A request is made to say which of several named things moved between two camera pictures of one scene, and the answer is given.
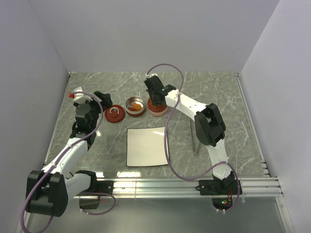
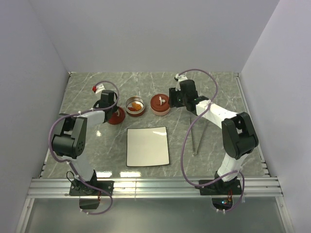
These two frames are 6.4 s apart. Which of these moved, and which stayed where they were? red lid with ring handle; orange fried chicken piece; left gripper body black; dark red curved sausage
Moved: left gripper body black
Stayed: orange fried chicken piece; dark red curved sausage; red lid with ring handle
